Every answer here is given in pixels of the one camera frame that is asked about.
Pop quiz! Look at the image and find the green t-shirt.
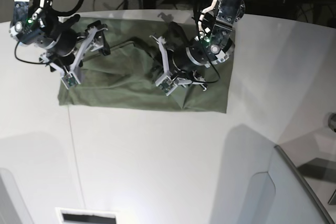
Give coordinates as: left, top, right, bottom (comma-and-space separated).
58, 19, 234, 113

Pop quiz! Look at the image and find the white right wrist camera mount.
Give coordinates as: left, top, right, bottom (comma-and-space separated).
39, 20, 111, 89

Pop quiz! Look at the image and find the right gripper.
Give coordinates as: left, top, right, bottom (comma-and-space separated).
9, 0, 111, 65

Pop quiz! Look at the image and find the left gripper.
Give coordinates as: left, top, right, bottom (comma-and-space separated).
146, 0, 247, 80

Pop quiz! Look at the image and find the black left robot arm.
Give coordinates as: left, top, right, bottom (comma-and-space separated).
156, 0, 246, 83

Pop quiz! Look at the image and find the white label with black bar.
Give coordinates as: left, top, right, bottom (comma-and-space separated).
55, 207, 118, 224

